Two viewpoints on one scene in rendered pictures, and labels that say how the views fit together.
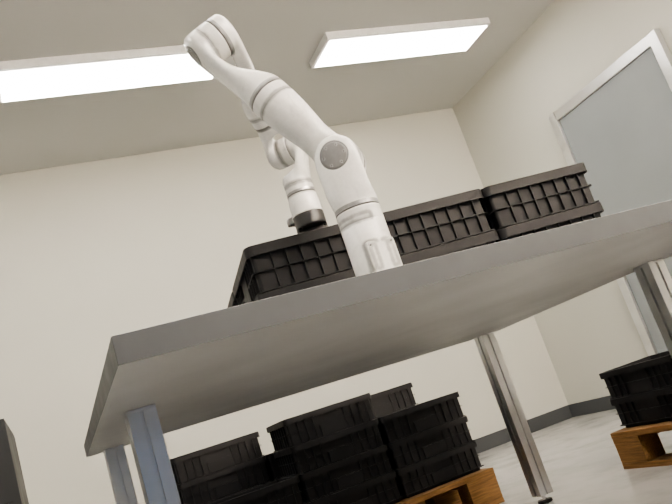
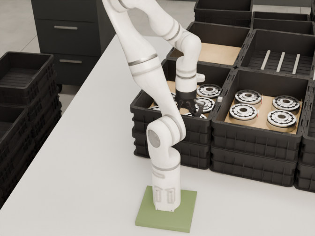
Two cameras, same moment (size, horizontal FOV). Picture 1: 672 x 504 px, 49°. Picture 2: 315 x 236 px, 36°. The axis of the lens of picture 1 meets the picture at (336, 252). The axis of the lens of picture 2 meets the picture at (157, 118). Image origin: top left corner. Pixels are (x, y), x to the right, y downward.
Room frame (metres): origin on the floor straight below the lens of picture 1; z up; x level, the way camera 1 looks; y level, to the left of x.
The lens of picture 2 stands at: (0.47, -0.76, 1.86)
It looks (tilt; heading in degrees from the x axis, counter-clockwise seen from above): 34 degrees down; 37
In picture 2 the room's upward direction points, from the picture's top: 2 degrees counter-clockwise
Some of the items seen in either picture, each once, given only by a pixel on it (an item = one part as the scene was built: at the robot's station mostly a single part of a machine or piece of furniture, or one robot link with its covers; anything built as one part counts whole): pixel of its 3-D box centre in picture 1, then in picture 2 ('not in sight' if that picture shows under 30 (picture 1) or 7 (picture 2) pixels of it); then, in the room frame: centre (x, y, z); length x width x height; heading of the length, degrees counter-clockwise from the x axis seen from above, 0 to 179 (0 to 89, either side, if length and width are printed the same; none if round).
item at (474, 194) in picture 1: (404, 232); (264, 101); (1.87, -0.19, 0.92); 0.40 x 0.30 x 0.02; 16
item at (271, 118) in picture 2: not in sight; (281, 118); (1.89, -0.25, 0.86); 0.10 x 0.10 x 0.01
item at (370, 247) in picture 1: (371, 251); (166, 181); (1.42, -0.07, 0.80); 0.09 x 0.09 x 0.17; 25
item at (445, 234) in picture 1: (411, 250); (263, 113); (1.87, -0.19, 0.87); 0.40 x 0.30 x 0.11; 16
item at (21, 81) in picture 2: not in sight; (23, 102); (1.90, 1.30, 0.37); 0.40 x 0.30 x 0.45; 24
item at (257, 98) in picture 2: not in sight; (248, 96); (1.96, -0.08, 0.86); 0.10 x 0.10 x 0.01
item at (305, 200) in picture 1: (303, 205); (188, 76); (1.71, 0.04, 1.03); 0.11 x 0.09 x 0.06; 11
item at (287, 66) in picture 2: not in sight; (279, 63); (2.26, -0.07, 0.87); 0.40 x 0.30 x 0.11; 16
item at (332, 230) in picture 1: (296, 260); (184, 88); (1.79, 0.10, 0.92); 0.40 x 0.30 x 0.02; 16
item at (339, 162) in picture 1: (346, 178); (164, 143); (1.42, -0.07, 0.96); 0.09 x 0.09 x 0.17; 77
